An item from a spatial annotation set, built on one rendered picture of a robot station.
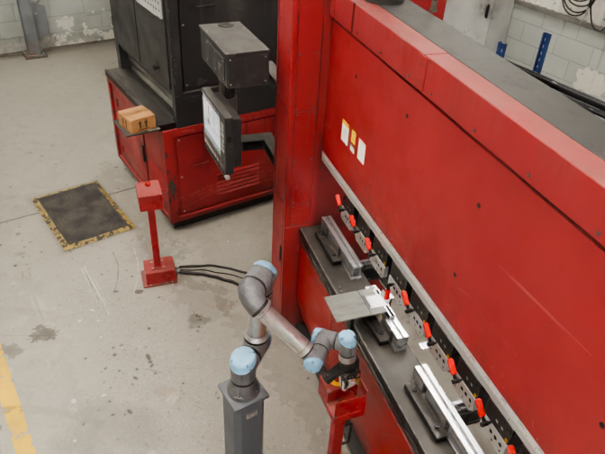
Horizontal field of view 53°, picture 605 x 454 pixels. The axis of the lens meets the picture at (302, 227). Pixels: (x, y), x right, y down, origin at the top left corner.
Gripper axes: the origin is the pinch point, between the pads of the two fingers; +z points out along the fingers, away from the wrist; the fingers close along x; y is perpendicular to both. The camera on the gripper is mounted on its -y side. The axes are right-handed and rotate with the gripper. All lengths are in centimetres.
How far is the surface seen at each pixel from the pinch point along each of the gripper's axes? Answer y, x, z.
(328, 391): -5.1, 5.0, 5.4
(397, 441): 17.1, -23.8, 17.5
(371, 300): 30.5, 34.6, -13.9
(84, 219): -112, 294, 73
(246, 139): 9, 179, -37
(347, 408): 0.4, -4.7, 8.8
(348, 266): 34, 71, -6
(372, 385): 18.4, 5.6, 13.3
